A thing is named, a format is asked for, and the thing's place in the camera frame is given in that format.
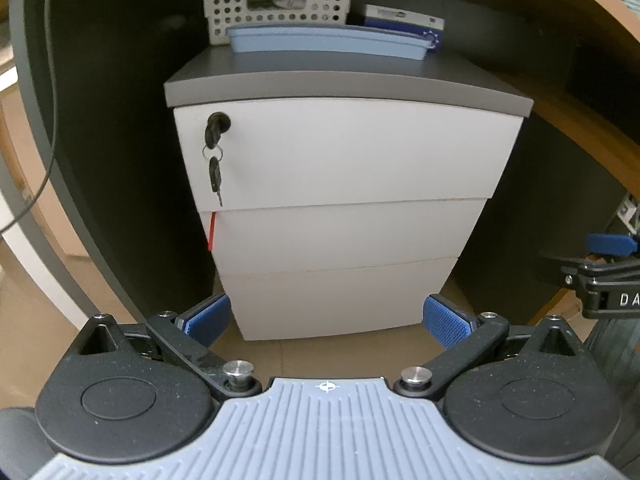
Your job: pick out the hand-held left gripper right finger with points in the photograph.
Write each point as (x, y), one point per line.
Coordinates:
(447, 322)

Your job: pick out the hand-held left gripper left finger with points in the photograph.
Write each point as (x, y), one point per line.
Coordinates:
(207, 316)

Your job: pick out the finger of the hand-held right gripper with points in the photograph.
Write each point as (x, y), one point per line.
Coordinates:
(612, 245)

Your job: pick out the white low drawer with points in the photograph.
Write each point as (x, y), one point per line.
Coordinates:
(335, 300)

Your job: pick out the white middle drawer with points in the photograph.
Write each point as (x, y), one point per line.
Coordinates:
(345, 235)

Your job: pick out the white grey-topped drawer cabinet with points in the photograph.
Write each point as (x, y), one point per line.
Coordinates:
(320, 70)

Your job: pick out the red tag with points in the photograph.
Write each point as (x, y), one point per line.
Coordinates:
(212, 232)

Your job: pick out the black hanging key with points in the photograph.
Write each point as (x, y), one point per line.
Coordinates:
(215, 172)

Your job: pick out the black key in lock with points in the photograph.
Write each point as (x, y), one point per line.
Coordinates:
(216, 127)

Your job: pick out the wooden desk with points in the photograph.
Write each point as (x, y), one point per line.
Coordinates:
(590, 0)

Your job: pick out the light blue plastic tray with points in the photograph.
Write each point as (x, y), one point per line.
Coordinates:
(325, 42)

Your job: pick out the blue white glove box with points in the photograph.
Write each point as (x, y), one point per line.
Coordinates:
(405, 15)

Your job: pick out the white perforated plastic basket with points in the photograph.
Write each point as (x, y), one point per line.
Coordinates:
(325, 7)

